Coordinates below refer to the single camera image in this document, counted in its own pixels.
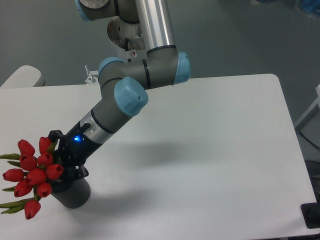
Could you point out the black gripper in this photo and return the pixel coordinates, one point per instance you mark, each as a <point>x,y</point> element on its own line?
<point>73,149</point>

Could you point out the red tulip bouquet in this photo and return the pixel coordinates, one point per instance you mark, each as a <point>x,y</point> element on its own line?
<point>31,174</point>

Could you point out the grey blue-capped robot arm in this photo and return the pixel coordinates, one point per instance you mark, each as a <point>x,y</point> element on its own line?
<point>123,85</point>

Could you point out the dark grey ribbed vase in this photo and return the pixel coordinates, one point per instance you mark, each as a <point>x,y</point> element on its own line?
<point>73,194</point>

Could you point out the white chair armrest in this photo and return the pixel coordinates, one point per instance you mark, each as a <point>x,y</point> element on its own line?
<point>24,77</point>

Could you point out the blue plastic bag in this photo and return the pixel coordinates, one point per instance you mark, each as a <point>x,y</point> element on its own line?
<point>309,8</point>

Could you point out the black cable grommet box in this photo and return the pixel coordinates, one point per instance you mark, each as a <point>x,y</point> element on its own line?
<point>311,215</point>

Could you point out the white furniture frame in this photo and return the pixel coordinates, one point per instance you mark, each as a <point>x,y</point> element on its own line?
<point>309,113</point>

